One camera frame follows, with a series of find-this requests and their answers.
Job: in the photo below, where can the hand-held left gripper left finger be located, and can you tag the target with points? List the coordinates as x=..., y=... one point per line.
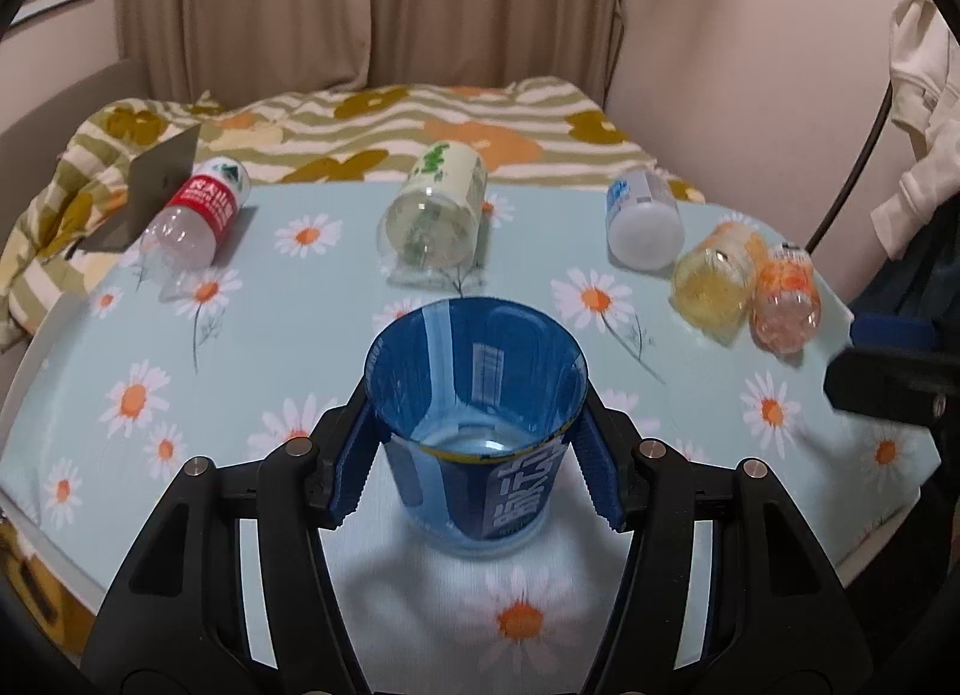
x=351, y=474

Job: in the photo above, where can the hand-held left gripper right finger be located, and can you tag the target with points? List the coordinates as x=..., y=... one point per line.
x=600, y=474

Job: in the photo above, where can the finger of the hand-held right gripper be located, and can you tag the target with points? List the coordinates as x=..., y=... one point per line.
x=892, y=380

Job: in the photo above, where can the blue cup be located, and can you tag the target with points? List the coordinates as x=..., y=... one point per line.
x=480, y=395

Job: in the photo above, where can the dark blue cloth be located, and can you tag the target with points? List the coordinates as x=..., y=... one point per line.
x=911, y=275

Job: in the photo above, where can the orange plastic bottle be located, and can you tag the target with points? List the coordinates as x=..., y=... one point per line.
x=786, y=297

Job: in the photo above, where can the daisy print light blue tablecloth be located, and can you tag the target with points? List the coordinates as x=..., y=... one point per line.
x=300, y=335

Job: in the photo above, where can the yellow plastic bottle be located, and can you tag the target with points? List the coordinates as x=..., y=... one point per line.
x=716, y=275

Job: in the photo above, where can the white bottle with blue label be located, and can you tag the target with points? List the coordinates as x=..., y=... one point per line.
x=642, y=219

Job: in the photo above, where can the green-labelled clear plastic bottle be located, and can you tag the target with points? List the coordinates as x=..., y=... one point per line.
x=435, y=219

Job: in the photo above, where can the white garment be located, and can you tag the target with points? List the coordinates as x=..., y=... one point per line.
x=919, y=95

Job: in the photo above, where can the red label clear plastic bottle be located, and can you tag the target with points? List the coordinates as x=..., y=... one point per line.
x=199, y=207

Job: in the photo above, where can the dark grey card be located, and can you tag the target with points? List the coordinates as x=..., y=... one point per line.
x=157, y=185

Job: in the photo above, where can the striped floral blanket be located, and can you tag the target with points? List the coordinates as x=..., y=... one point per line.
x=465, y=106

